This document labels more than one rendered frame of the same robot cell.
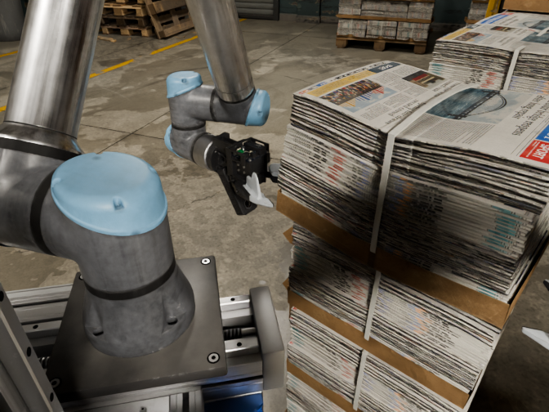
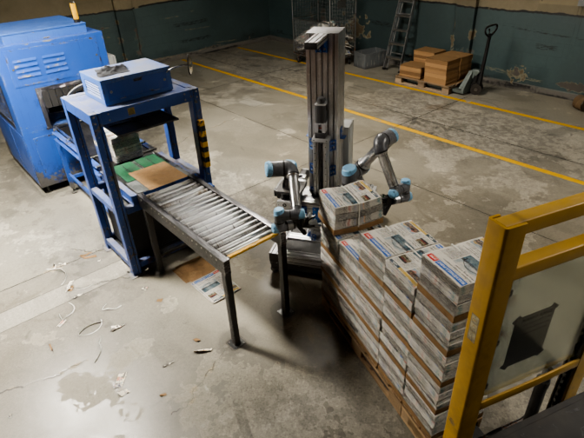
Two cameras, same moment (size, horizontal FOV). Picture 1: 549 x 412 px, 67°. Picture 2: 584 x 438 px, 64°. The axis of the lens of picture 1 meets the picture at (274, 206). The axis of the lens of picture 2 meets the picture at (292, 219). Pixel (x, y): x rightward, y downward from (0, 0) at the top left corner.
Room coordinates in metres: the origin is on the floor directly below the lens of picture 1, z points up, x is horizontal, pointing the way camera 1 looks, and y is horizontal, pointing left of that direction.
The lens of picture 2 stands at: (1.66, -3.00, 2.70)
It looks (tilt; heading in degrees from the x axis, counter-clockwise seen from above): 32 degrees down; 119
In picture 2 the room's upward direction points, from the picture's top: 3 degrees counter-clockwise
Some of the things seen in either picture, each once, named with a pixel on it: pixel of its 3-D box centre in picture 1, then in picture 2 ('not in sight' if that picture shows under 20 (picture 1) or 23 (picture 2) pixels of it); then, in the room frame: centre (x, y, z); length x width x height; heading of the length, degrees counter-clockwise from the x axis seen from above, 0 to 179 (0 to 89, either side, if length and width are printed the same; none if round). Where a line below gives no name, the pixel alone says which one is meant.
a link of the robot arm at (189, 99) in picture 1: (193, 100); (403, 186); (0.87, 0.17, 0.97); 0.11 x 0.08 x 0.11; 73
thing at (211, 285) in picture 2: not in sight; (215, 285); (-0.55, -0.50, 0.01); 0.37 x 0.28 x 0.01; 159
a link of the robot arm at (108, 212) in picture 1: (113, 216); (349, 174); (0.41, 0.20, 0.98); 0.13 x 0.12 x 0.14; 73
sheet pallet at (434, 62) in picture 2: not in sight; (434, 69); (-0.28, 6.24, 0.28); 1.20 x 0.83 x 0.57; 159
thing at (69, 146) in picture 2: not in sight; (102, 143); (-2.52, 0.27, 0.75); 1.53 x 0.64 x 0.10; 159
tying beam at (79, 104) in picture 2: not in sight; (130, 97); (-1.47, -0.14, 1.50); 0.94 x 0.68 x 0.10; 69
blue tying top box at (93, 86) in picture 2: not in sight; (127, 80); (-1.47, -0.14, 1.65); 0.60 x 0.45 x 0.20; 69
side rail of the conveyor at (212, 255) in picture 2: not in sight; (178, 229); (-0.61, -0.75, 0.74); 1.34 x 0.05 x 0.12; 159
